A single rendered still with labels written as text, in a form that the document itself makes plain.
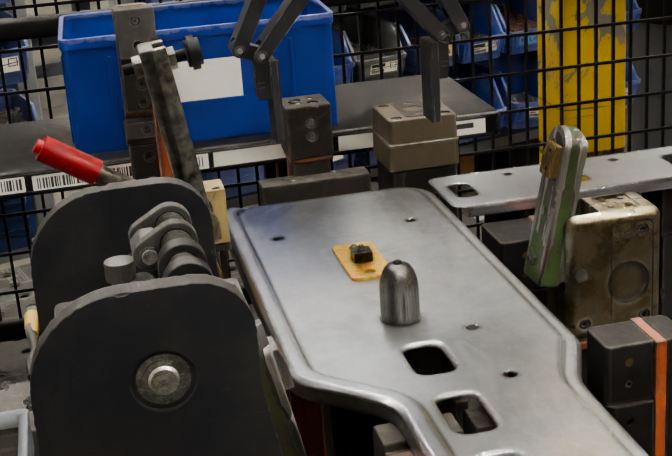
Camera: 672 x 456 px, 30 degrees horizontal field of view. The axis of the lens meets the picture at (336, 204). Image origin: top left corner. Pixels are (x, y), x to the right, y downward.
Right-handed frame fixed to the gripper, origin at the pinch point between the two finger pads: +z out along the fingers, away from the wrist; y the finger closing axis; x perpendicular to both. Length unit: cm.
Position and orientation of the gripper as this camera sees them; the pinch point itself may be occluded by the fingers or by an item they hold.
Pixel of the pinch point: (355, 115)
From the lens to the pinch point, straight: 107.3
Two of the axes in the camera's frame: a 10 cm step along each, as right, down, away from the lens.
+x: -2.2, -3.0, 9.3
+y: 9.7, -1.3, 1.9
